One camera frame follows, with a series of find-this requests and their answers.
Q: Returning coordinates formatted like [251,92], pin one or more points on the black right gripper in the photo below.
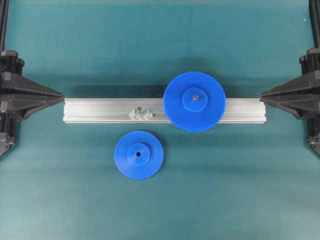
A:
[301,107]

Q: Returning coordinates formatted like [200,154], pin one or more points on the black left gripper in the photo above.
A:
[20,98]

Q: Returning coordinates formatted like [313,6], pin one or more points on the small blue gear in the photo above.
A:
[138,155]

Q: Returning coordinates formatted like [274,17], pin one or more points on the large blue gear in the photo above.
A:
[189,115]

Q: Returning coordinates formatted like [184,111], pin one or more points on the aluminium extrusion rail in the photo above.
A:
[116,110]

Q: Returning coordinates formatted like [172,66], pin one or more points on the black right frame post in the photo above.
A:
[314,12]

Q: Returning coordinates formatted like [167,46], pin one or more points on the black frame post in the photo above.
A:
[314,12]
[4,8]

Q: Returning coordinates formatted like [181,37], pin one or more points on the black left frame post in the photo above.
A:
[4,8]

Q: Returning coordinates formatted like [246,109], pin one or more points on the silver corner bracket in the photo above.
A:
[147,115]
[135,115]

